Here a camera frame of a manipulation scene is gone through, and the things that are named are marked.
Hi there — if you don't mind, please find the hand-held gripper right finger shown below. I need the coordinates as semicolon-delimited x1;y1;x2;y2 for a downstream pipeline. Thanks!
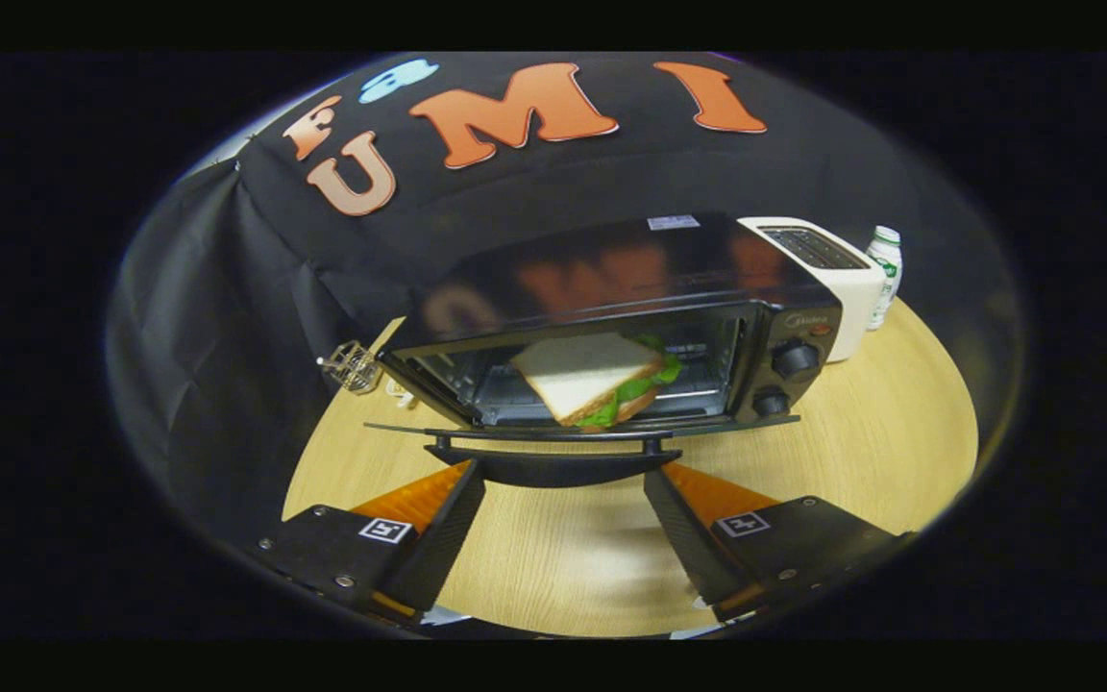
643;463;916;622

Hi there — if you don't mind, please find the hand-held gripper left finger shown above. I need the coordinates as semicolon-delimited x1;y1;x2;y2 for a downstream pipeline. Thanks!
251;459;487;622

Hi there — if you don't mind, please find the lettuce sandwich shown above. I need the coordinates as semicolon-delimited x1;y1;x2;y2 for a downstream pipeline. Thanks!
510;332;683;430

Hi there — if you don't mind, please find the black toaster oven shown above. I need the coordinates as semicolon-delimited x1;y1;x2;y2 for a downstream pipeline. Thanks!
364;212;844;489

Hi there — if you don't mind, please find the white pop-up toaster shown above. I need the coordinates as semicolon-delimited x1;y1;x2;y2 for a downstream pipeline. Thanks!
738;216;887;364

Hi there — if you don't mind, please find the black backdrop cloth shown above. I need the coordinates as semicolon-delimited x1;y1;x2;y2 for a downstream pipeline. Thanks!
107;53;1001;544

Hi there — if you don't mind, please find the small white plastic bottle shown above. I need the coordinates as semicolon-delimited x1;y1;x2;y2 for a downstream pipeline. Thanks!
865;226;903;332

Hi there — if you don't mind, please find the small wire basket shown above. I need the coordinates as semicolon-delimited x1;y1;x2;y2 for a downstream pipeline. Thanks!
317;340;382;396

